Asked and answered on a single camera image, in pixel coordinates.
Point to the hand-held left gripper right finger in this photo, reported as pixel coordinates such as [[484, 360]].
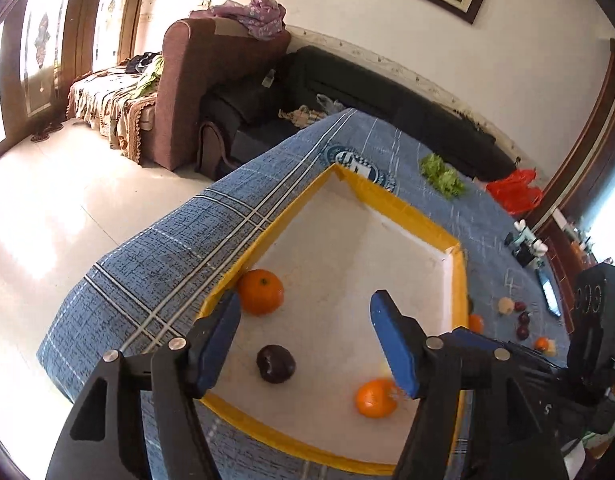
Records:
[[393, 345]]

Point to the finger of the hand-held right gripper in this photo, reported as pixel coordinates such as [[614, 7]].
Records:
[[532, 357]]

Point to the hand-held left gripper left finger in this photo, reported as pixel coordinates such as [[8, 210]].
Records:
[[217, 350]]

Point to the small orange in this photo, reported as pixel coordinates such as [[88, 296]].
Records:
[[540, 343]]

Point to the dark purple plum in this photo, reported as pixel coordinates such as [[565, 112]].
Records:
[[525, 318], [522, 332], [276, 364]]

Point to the yellow-edged white tray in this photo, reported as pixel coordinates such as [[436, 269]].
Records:
[[362, 260]]

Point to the black smartphone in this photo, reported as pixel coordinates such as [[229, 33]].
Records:
[[550, 292]]

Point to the blue plaid cloth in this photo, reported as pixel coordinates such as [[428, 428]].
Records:
[[162, 270]]

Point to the black box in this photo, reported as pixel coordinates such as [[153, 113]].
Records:
[[525, 256]]

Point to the white black small device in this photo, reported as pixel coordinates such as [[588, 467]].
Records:
[[530, 237]]

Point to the red plastic bag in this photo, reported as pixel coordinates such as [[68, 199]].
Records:
[[515, 192]]

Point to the green lettuce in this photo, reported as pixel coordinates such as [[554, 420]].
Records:
[[442, 177]]

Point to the black sofa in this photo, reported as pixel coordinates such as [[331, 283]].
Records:
[[412, 115]]

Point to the beige patterned cloth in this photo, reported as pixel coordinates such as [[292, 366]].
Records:
[[302, 117]]

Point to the clear plastic bag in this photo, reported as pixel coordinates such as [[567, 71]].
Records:
[[330, 105]]

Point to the brown armchair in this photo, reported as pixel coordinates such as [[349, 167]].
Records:
[[187, 85]]

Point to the brown patterned blanket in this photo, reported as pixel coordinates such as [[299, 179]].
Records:
[[107, 100]]

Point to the dark slipper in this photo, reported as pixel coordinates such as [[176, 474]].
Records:
[[54, 127], [39, 137]]

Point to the small white object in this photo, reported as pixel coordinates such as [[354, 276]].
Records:
[[268, 78]]

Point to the green cloth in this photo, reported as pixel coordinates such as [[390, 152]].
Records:
[[150, 80]]

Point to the dark clothes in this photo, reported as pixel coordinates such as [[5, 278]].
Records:
[[137, 62]]

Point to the purple floral cloth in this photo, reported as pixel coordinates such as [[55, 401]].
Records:
[[260, 15]]

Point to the wooden glass door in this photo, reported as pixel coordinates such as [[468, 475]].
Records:
[[82, 10]]

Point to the wooden door frame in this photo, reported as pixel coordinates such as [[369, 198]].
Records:
[[587, 150]]

